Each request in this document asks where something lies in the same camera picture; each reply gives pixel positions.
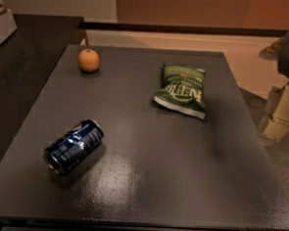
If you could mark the green chip bag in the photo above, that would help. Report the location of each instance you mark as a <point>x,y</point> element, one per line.
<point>183,90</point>

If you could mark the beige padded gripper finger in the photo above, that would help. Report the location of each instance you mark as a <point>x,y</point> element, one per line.
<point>275,123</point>

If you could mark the orange fruit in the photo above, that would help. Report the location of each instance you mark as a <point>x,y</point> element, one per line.
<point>88,60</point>

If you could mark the white box at left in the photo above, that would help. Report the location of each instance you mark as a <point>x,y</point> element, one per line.
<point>7,26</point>

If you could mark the blue pepsi can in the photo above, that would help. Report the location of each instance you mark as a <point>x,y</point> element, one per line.
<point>72,148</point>

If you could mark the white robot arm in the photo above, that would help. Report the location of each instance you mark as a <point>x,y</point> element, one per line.
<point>283,57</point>

